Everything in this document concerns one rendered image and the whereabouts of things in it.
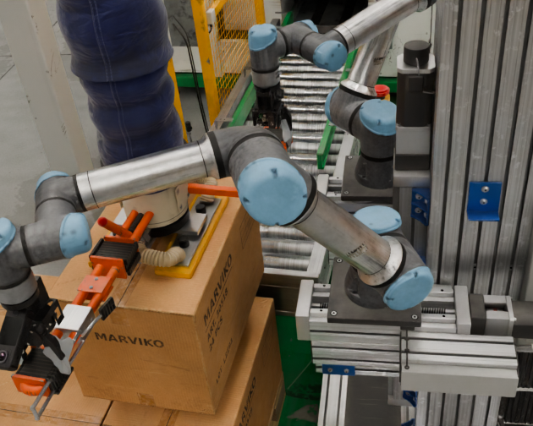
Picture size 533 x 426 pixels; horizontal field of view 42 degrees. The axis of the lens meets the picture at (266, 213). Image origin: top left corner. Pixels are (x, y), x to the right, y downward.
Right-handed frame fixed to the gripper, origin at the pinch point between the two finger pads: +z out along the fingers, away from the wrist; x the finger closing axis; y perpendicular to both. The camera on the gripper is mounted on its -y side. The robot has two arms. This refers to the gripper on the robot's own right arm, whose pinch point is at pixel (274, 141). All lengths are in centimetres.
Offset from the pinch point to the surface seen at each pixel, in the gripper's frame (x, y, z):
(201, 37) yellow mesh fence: -70, -130, 25
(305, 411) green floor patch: 3, 3, 120
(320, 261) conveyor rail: 7, -18, 61
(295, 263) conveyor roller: -3, -21, 66
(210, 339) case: -7, 51, 30
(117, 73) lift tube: -22, 41, -41
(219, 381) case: -7, 51, 48
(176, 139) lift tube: -15.5, 31.6, -18.7
